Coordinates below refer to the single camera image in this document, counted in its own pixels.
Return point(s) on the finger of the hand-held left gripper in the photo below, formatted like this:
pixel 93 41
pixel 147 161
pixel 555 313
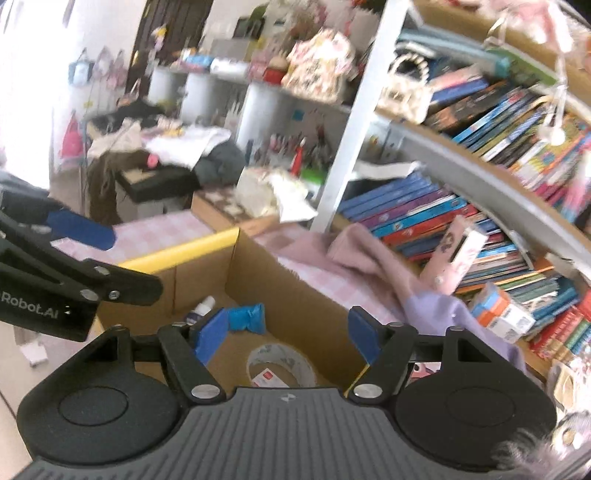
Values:
pixel 81 230
pixel 124 284

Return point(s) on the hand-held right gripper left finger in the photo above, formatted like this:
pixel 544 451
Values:
pixel 212 334

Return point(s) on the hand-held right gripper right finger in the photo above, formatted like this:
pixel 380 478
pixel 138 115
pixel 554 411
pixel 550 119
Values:
pixel 364 337

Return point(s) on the small glue bottle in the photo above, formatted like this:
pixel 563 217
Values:
pixel 205 304

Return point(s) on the blue packet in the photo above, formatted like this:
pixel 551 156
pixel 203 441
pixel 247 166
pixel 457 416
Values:
pixel 247 318

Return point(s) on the pink pig plush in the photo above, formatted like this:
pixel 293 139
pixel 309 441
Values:
pixel 420 370

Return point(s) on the yellow tape roll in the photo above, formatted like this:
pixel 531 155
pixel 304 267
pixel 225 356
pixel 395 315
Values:
pixel 295 360

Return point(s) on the yellow cardboard box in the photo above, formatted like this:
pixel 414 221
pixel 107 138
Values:
pixel 286 286

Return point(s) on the brown garment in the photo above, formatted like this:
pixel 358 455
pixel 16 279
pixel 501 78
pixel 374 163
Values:
pixel 106 184

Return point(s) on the purple cloth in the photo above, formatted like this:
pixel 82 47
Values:
pixel 443 314

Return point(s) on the mauve pink cloth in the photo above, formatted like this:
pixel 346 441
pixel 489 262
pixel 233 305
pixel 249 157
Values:
pixel 360 249

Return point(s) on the pink hanging bag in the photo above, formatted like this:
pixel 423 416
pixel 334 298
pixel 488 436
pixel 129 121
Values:
pixel 73 138

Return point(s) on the pink cylinder gadget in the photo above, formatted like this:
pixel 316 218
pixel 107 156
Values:
pixel 455 258

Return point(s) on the orange white carton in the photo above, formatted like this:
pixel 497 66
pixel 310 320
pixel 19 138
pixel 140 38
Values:
pixel 505 330
pixel 494 300

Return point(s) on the white t-shirt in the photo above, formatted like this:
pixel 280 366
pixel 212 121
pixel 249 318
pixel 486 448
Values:
pixel 184 143

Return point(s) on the row of blue spined books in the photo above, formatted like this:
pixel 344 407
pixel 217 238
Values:
pixel 415 207

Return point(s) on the cream tissue pack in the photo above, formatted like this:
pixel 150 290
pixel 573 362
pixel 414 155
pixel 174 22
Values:
pixel 258 189

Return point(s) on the grey garment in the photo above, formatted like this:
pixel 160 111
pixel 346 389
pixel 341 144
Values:
pixel 221 161

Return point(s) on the grey fuzzy cloth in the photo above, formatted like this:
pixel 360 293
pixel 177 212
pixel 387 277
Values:
pixel 531 452

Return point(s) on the thick red books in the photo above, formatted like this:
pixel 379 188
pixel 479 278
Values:
pixel 568 332

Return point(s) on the blue wipes pack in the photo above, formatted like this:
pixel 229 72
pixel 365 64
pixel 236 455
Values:
pixel 196 61

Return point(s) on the white side shelf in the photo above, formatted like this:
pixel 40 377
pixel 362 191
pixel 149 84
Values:
pixel 258 106

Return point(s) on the white flat pack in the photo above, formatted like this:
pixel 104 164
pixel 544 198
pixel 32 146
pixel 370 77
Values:
pixel 228 68

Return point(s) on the white metal bookshelf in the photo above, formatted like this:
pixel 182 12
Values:
pixel 364 115

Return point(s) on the cream pearl handbag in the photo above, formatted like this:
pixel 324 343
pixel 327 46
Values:
pixel 406 99

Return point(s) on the red round ornament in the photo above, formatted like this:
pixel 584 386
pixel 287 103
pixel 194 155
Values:
pixel 276 74

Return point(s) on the row of colourful books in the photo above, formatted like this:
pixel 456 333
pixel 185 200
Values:
pixel 508 120

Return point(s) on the floral patterned plush doll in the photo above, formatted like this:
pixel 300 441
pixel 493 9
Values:
pixel 318 64

